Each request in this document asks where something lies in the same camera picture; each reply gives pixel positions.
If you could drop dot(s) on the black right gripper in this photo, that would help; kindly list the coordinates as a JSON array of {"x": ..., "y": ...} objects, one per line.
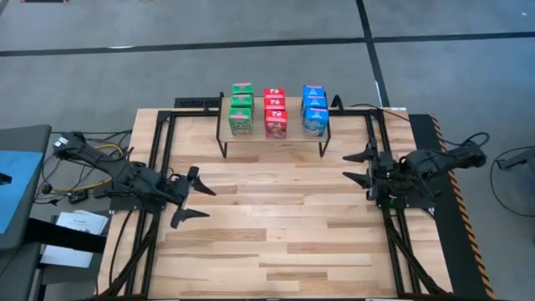
[{"x": 384, "y": 175}]

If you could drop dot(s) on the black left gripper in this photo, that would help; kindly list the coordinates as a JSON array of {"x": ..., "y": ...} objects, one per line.
[{"x": 181, "y": 190}]

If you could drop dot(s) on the blue Rice Krispies cereal box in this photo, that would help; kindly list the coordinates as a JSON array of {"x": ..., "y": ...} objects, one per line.
[
  {"x": 314, "y": 102},
  {"x": 313, "y": 90},
  {"x": 315, "y": 122}
]

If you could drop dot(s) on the green Apple Jacks cereal box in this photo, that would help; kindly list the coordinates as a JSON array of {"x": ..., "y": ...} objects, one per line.
[
  {"x": 240, "y": 121},
  {"x": 242, "y": 101},
  {"x": 243, "y": 88}
]

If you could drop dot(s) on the red Froot Loops cereal box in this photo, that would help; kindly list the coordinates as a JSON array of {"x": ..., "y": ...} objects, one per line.
[
  {"x": 275, "y": 103},
  {"x": 276, "y": 124},
  {"x": 274, "y": 92}
]

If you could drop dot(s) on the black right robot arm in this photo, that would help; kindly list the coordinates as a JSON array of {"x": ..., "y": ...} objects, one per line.
[{"x": 439, "y": 161}]

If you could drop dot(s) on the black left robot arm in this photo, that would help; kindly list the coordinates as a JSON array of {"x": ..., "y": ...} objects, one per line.
[{"x": 121, "y": 171}]

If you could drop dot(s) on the black power strip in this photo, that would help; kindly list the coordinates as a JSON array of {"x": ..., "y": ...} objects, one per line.
[{"x": 192, "y": 102}]

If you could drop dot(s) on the white paper sheet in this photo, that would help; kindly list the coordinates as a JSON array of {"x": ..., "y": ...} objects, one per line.
[
  {"x": 81, "y": 221},
  {"x": 67, "y": 257}
]

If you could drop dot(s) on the black power adapter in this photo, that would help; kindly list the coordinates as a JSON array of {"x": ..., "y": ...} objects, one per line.
[{"x": 78, "y": 197}]

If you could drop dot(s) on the black mat hazard striped edge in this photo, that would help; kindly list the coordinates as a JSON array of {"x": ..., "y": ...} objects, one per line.
[{"x": 464, "y": 259}]

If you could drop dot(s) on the black flat bar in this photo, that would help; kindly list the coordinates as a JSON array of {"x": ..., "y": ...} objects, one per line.
[{"x": 62, "y": 236}]

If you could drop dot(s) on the gray floor stand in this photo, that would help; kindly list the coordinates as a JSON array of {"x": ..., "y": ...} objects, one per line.
[{"x": 518, "y": 158}]

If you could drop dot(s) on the blue desk mat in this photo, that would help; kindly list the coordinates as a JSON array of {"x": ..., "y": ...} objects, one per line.
[{"x": 21, "y": 196}]

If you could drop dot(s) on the gray desk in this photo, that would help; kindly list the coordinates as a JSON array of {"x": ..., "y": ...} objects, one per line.
[{"x": 25, "y": 138}]

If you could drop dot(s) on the wooden shelf black metal frame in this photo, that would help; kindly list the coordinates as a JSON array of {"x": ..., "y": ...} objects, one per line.
[{"x": 259, "y": 140}]

